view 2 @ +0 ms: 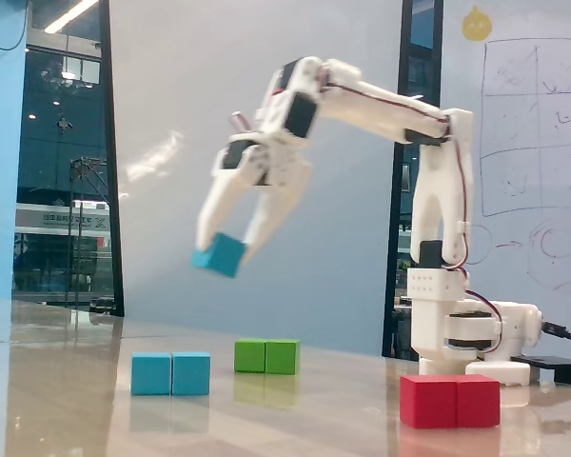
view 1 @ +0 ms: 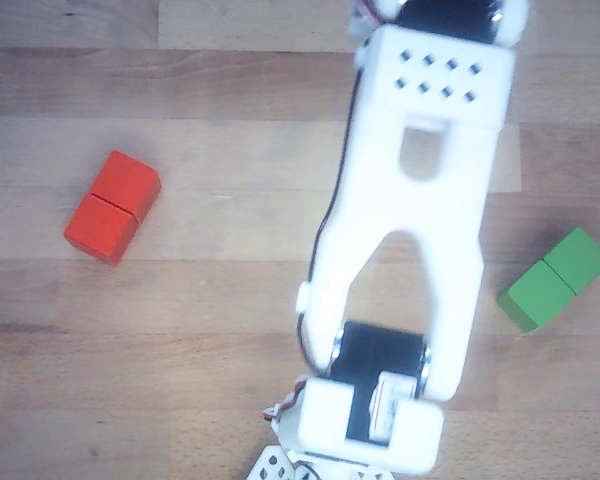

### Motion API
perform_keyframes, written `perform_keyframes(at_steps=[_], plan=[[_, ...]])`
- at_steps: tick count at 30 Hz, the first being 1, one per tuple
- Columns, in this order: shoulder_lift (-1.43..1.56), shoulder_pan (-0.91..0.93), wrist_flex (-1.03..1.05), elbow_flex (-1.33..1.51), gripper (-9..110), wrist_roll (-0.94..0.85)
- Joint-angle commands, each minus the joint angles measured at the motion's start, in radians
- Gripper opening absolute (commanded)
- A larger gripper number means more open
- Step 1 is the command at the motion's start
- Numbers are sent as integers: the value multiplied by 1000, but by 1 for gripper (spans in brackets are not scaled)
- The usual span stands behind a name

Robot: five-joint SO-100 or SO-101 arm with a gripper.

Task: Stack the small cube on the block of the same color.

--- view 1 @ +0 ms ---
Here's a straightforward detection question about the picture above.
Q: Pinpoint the long red block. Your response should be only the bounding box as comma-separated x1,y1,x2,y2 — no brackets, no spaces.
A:
63,149,163,266

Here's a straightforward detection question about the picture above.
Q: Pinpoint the long green block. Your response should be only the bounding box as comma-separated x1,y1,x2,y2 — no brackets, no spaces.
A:
496,225,600,335

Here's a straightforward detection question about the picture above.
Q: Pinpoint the arm link servo wire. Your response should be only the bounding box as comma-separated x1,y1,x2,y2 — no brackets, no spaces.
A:
299,44,366,377

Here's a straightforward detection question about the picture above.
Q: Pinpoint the shoulder servo wire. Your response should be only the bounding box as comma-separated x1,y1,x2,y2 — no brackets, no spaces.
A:
261,377,309,424

